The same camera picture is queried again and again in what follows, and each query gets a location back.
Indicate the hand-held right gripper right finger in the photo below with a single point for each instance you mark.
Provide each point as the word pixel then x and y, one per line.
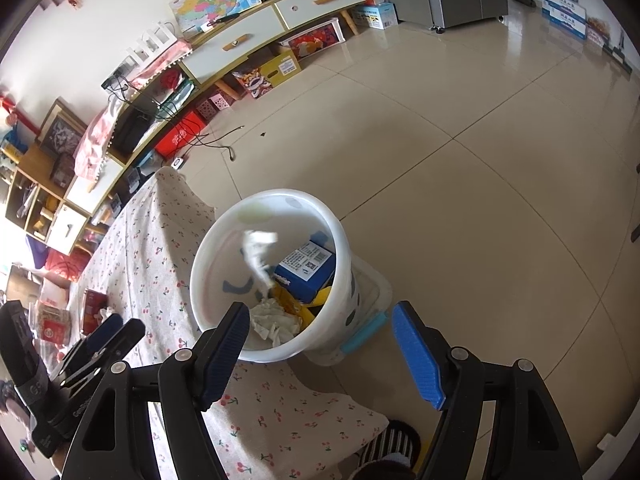
pixel 417 355

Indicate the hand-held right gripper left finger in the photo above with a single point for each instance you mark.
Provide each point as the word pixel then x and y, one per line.
pixel 227 345

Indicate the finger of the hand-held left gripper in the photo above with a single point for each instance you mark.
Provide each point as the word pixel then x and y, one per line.
pixel 102 330
pixel 117 345

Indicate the yellow snack bag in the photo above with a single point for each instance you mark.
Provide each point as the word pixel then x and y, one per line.
pixel 300 307

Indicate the white plastic bin blue patterns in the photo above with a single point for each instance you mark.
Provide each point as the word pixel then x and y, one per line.
pixel 220 260

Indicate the white paper napkin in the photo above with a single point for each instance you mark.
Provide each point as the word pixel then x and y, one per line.
pixel 255 255

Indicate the blue cardboard box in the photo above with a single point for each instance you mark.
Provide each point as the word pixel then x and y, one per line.
pixel 305 267

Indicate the red can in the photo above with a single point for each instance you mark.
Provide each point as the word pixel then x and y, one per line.
pixel 94 310

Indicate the clear jar with red label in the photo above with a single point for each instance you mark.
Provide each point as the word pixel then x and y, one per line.
pixel 52 325

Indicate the striped slipper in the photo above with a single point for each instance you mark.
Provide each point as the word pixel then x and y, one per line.
pixel 395 442

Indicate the purple plastic item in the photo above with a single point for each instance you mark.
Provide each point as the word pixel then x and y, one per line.
pixel 36 255

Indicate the cherry print tablecloth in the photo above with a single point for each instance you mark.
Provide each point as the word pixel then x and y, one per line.
pixel 150 240

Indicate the wooden shelf unit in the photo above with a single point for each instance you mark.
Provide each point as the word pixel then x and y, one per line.
pixel 45 200

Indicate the white adapter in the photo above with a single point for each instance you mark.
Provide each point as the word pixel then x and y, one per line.
pixel 178 162

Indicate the pink cloth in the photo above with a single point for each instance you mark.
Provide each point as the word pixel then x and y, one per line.
pixel 100 130

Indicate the framed picture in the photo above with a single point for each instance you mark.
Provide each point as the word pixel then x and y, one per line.
pixel 61 127

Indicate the red gift box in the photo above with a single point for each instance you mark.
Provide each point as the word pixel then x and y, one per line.
pixel 177 135

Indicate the pink patterned boxes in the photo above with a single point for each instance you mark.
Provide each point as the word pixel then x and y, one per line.
pixel 216 104

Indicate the power strip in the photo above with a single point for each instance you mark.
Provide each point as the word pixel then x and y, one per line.
pixel 116 80

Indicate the dark chair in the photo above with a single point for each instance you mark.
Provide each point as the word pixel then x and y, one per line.
pixel 636 230

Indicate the yellow cardboard box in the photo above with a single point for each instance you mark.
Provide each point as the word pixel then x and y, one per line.
pixel 270 72

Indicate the white slotted rack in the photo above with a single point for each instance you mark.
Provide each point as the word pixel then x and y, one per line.
pixel 152 42

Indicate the wooden cabinet with white drawers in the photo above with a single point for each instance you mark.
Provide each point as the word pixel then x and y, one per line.
pixel 240 40

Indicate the blue and white box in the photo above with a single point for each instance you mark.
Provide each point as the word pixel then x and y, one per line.
pixel 379 15

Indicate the map printed bag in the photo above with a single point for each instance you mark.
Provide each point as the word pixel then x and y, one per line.
pixel 215 2

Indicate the stack of blue white cartons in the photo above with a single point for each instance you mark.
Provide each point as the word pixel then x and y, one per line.
pixel 562 0

